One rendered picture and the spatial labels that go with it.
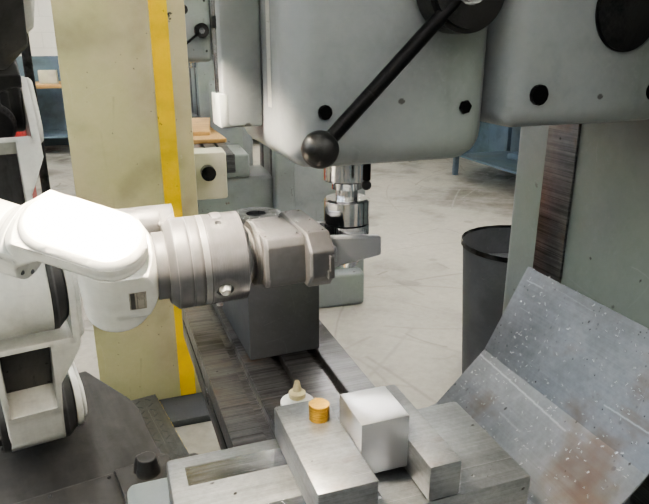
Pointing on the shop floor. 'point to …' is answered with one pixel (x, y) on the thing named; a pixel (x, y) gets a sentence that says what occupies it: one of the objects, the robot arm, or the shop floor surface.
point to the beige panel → (134, 164)
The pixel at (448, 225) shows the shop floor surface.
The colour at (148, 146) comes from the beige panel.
